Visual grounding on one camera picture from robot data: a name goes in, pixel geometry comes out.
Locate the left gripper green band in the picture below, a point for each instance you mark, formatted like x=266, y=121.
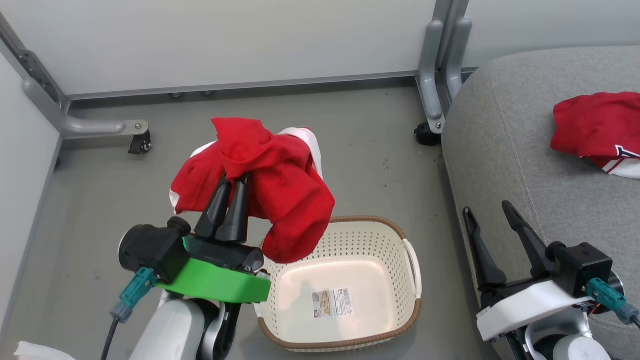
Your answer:
x=220, y=282

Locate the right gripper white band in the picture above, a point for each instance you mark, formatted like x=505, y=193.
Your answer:
x=525, y=307

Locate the red and white garment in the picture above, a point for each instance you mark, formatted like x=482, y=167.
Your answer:
x=280, y=180
x=595, y=122

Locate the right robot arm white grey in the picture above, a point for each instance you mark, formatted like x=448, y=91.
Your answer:
x=570, y=342

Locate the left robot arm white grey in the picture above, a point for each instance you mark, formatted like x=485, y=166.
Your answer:
x=175, y=325

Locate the grey fabric sofa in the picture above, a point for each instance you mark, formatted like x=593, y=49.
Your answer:
x=525, y=165

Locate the black caster wheel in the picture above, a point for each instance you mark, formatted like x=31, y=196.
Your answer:
x=140, y=144
x=425, y=135

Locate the white perforated laundry basket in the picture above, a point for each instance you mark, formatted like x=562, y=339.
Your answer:
x=350, y=270

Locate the paper label sticker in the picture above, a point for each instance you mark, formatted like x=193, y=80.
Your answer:
x=332, y=303

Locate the grey partition foot with plate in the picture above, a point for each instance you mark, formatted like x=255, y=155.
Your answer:
x=92, y=126

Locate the grey curved partition foot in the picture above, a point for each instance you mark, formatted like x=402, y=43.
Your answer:
x=429, y=75
x=457, y=55

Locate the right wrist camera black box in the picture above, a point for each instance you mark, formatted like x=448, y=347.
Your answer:
x=582, y=267

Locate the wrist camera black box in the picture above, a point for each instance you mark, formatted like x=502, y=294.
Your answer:
x=582, y=267
x=150, y=250

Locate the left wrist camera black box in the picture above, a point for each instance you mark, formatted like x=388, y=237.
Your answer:
x=150, y=250

